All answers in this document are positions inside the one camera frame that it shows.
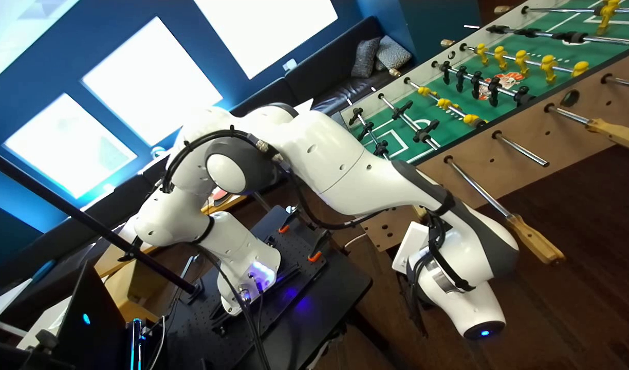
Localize foosball rod black players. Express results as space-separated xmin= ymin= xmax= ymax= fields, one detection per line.
xmin=375 ymin=91 xmax=552 ymax=169
xmin=346 ymin=105 xmax=568 ymax=267

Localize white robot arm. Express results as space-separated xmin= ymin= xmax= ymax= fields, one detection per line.
xmin=131 ymin=104 xmax=518 ymax=339

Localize foosball table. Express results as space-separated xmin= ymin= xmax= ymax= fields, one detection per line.
xmin=341 ymin=0 xmax=629 ymax=228

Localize black tripod pole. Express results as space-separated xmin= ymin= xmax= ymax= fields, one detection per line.
xmin=0 ymin=157 xmax=203 ymax=299

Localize cardboard box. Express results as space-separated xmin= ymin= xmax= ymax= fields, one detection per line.
xmin=94 ymin=248 xmax=176 ymax=323

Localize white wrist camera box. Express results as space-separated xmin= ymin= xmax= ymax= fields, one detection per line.
xmin=391 ymin=222 xmax=430 ymax=273

